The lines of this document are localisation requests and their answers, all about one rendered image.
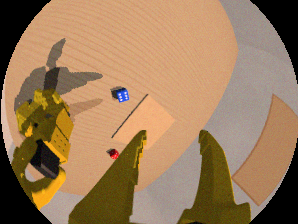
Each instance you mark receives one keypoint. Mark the tan flat mat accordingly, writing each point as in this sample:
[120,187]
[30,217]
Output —
[148,115]

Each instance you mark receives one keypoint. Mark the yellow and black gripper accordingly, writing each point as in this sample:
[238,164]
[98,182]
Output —
[110,201]

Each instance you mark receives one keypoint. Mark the red die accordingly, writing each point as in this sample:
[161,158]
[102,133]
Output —
[114,154]

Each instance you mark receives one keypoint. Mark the blue die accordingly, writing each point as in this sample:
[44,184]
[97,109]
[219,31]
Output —
[122,94]

